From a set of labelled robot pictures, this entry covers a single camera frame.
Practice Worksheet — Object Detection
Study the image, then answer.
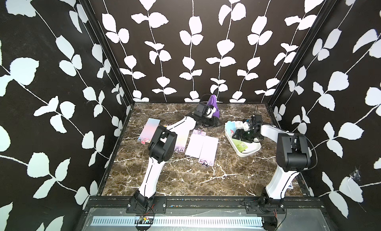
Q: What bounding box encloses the white plastic storage box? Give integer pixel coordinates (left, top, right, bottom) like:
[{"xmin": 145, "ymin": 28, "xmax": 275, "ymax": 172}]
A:
[{"xmin": 224, "ymin": 120, "xmax": 261, "ymax": 158}]

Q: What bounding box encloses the lilac checked sticker sheet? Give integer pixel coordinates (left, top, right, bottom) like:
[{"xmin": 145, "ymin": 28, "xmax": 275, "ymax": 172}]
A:
[{"xmin": 185, "ymin": 129, "xmax": 206, "ymax": 158}]

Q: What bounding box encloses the plain lilac sticker sheet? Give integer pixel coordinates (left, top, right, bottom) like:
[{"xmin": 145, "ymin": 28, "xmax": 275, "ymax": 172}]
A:
[{"xmin": 198, "ymin": 136, "xmax": 219, "ymax": 167}]

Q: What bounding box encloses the purple sticker sheet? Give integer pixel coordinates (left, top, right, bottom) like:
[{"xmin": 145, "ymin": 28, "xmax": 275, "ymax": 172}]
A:
[{"xmin": 174, "ymin": 132, "xmax": 189, "ymax": 153}]

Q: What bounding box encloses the pink sticker sheet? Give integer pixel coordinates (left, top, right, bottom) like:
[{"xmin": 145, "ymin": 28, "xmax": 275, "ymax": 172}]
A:
[{"xmin": 138, "ymin": 118, "xmax": 160, "ymax": 144}]

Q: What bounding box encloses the white rainbow sticker sheet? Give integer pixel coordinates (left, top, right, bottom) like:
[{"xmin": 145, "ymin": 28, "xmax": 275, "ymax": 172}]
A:
[{"xmin": 232, "ymin": 139, "xmax": 248, "ymax": 153}]

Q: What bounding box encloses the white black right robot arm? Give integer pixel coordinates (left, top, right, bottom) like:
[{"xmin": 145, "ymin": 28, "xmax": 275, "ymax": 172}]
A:
[{"xmin": 234, "ymin": 121, "xmax": 312, "ymax": 207}]

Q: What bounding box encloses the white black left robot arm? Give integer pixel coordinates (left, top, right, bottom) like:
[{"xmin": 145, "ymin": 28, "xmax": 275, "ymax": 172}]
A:
[{"xmin": 133, "ymin": 109, "xmax": 221, "ymax": 209}]

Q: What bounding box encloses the purple plastic object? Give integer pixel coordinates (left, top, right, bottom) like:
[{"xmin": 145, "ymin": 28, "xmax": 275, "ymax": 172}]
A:
[{"xmin": 207, "ymin": 95, "xmax": 220, "ymax": 118}]

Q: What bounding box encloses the small electronics board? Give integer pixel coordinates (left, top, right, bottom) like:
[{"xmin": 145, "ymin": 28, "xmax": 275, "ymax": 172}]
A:
[{"xmin": 136, "ymin": 216, "xmax": 154, "ymax": 226}]

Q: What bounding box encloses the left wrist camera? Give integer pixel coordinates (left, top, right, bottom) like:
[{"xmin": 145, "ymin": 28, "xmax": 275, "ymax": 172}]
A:
[{"xmin": 194, "ymin": 102, "xmax": 208, "ymax": 118}]

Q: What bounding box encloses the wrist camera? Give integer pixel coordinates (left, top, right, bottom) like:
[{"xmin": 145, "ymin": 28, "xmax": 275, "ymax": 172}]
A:
[
  {"xmin": 242, "ymin": 114, "xmax": 263, "ymax": 132},
  {"xmin": 194, "ymin": 102, "xmax": 208, "ymax": 118}
]

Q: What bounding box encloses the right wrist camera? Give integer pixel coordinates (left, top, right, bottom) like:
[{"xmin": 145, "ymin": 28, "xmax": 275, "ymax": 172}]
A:
[{"xmin": 242, "ymin": 114, "xmax": 263, "ymax": 132}]

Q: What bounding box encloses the white perforated cable duct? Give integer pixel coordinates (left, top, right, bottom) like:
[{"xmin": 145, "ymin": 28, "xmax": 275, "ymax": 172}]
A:
[{"xmin": 90, "ymin": 216, "xmax": 264, "ymax": 229}]

